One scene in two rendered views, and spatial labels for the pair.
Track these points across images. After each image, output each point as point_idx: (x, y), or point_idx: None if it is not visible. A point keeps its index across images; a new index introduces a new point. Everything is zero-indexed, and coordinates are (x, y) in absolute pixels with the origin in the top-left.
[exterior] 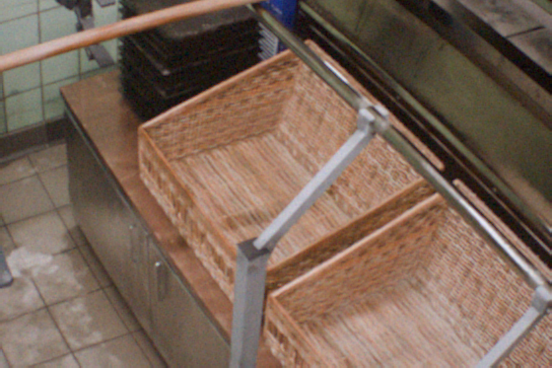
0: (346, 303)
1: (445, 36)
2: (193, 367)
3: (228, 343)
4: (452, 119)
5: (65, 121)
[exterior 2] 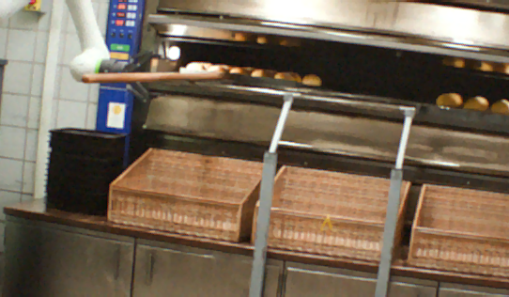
0: None
1: (256, 98)
2: None
3: (229, 258)
4: (271, 137)
5: (7, 232)
